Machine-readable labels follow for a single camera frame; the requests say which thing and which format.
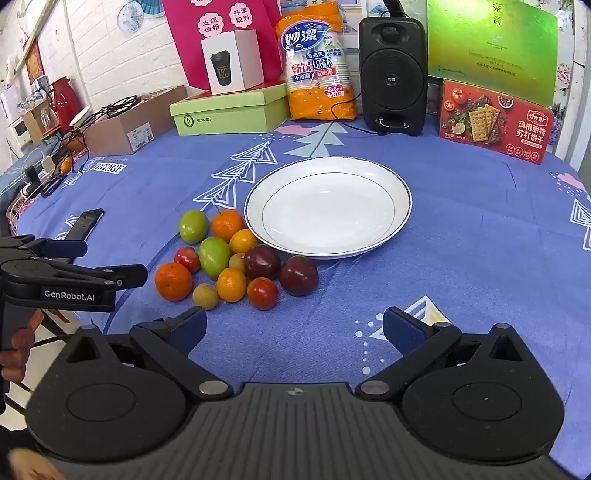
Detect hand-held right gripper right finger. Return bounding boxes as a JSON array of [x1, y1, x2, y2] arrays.
[[355, 307, 539, 401]]

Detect black speaker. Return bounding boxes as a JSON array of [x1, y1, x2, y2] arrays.
[[359, 17, 428, 137]]

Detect black cables in box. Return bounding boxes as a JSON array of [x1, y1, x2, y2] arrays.
[[88, 95, 141, 121]]

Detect blue printed tablecloth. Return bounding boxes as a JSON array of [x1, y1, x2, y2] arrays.
[[0, 121, 591, 467]]

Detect person's left hand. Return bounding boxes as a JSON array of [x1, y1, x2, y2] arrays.
[[0, 314, 44, 381]]

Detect white plate with blue rim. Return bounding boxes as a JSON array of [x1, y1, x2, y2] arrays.
[[244, 157, 413, 260]]

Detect shiny green gift box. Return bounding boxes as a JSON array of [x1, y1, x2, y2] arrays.
[[426, 0, 559, 108]]

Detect open brown cardboard box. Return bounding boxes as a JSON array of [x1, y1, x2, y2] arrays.
[[83, 96, 188, 155]]

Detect red cracker box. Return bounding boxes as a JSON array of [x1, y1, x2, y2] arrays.
[[438, 78, 555, 165]]

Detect dark red plum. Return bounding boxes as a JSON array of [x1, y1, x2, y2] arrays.
[[244, 244, 281, 281], [279, 255, 319, 297]]

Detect blue wall poster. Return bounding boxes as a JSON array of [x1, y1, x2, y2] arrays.
[[342, 0, 384, 33]]

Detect light green cardboard box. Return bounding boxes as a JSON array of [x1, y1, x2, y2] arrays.
[[169, 85, 290, 137]]

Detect small red fruit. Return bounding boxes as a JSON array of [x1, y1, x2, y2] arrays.
[[174, 247, 201, 274], [247, 277, 280, 311]]

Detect orange bag of paper cups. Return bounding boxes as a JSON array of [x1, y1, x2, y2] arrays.
[[276, 2, 358, 121]]

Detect white coffee cup box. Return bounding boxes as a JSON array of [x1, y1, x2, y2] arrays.
[[201, 29, 265, 96]]

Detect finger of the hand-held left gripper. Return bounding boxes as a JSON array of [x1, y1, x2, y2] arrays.
[[0, 235, 88, 260], [60, 264, 148, 289]]

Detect floral wall sheet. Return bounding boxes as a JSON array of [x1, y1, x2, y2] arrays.
[[551, 0, 578, 153]]

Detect red wall picture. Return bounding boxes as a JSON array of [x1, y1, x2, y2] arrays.
[[23, 48, 44, 86]]

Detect flat red box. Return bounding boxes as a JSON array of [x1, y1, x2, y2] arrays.
[[185, 79, 288, 100]]

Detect green plum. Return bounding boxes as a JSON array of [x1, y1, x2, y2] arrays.
[[179, 210, 208, 244], [199, 237, 231, 280]]

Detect black speaker cable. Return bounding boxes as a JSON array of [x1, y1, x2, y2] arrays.
[[329, 90, 389, 137]]

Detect orange mandarin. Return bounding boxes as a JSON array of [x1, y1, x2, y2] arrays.
[[154, 262, 193, 302], [216, 268, 247, 303], [229, 229, 259, 254], [211, 210, 245, 243]]

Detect small white appliance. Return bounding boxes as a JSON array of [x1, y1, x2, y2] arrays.
[[6, 115, 31, 149]]

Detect pink tote bag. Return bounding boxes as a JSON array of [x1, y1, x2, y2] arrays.
[[161, 0, 284, 90]]

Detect pale round paper fan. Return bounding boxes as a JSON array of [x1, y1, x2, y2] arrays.
[[117, 0, 145, 33]]

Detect red kettle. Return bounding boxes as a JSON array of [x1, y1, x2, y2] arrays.
[[48, 77, 81, 132]]

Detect black phone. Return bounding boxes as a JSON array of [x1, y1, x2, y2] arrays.
[[62, 209, 105, 243]]

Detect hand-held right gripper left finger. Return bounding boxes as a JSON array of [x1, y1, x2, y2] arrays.
[[55, 307, 234, 401]]

